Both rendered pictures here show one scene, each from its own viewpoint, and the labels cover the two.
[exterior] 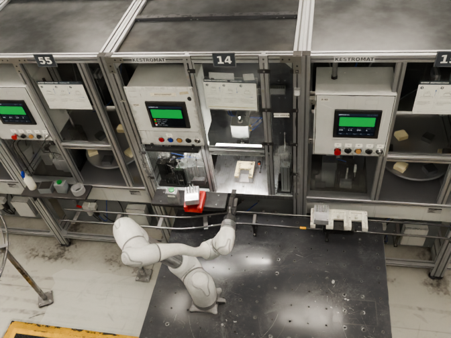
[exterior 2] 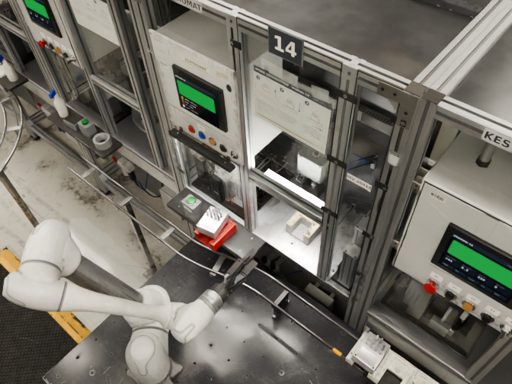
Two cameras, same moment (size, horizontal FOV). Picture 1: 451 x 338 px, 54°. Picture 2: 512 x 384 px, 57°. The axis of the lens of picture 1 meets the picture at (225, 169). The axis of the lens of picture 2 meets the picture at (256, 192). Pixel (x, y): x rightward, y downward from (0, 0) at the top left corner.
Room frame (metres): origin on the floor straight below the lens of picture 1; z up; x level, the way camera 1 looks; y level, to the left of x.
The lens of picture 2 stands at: (0.98, -0.50, 2.77)
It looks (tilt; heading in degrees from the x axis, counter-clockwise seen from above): 51 degrees down; 26
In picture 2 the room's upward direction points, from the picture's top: 3 degrees counter-clockwise
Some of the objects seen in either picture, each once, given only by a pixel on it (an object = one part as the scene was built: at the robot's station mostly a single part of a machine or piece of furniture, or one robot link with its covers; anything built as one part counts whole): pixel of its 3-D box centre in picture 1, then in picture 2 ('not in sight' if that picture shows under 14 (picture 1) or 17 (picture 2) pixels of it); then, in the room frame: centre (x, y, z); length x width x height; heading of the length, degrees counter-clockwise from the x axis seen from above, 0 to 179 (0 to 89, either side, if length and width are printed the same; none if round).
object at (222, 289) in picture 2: (230, 216); (224, 287); (1.69, 0.02, 1.12); 0.09 x 0.07 x 0.08; 163
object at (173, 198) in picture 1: (173, 194); (194, 207); (2.08, 0.39, 0.97); 0.08 x 0.08 x 0.12; 74
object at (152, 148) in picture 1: (172, 147); (201, 147); (2.13, 0.32, 1.37); 0.36 x 0.04 x 0.04; 74
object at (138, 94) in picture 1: (170, 106); (218, 86); (2.26, 0.28, 1.60); 0.42 x 0.29 x 0.46; 74
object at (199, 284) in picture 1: (201, 286); (147, 355); (1.40, 0.27, 0.85); 0.18 x 0.16 x 0.22; 26
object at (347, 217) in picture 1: (338, 221); (393, 376); (1.72, -0.69, 0.84); 0.36 x 0.14 x 0.10; 74
